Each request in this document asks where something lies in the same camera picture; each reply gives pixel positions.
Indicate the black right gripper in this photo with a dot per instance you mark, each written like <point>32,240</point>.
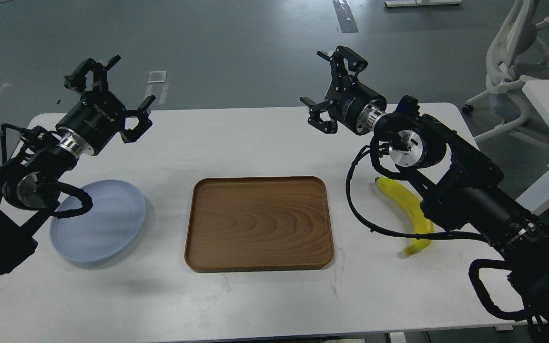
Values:
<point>346,97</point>

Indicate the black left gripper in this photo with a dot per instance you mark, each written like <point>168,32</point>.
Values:
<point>98,115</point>

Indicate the light blue plate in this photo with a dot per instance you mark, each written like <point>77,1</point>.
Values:
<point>116,219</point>

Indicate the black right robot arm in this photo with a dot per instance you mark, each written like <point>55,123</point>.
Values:
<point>458,185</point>

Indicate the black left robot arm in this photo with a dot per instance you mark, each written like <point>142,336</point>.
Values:
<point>34,159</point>

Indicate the yellow banana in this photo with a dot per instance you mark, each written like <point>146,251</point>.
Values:
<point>410,205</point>

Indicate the white furniture base top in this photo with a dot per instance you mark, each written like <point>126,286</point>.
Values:
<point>419,3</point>

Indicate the white office chair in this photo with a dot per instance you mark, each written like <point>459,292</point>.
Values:
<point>516,55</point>

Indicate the brown wooden tray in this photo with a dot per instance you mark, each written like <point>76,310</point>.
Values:
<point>255,224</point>

